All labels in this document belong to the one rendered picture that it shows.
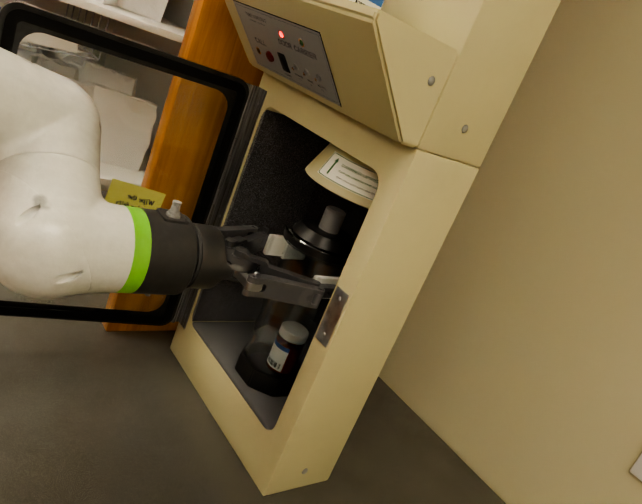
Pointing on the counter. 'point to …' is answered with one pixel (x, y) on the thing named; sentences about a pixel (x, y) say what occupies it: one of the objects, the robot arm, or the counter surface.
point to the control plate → (317, 63)
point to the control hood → (368, 62)
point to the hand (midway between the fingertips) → (316, 266)
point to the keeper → (332, 316)
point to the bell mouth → (344, 175)
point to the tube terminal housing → (378, 234)
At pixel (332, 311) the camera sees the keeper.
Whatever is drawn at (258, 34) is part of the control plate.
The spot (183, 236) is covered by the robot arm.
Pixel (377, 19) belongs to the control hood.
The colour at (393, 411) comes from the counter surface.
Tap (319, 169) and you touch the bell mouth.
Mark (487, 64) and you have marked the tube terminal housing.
